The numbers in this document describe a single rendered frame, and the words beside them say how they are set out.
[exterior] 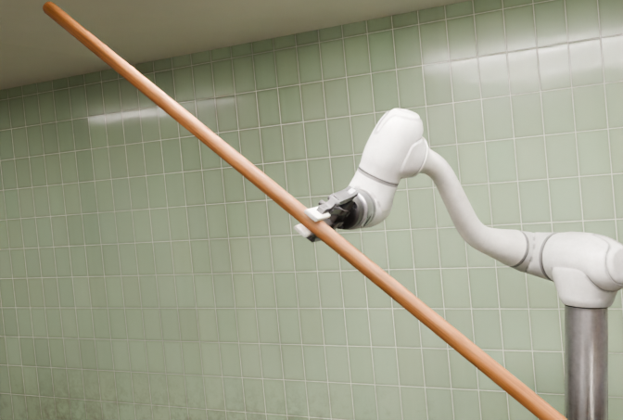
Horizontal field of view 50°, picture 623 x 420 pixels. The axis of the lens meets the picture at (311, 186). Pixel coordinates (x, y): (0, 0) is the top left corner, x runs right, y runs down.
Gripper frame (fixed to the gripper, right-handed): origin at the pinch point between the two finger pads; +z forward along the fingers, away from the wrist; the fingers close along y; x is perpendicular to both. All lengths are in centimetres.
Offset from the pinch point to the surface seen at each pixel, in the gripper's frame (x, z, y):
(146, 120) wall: 124, -128, 58
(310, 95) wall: 64, -127, 4
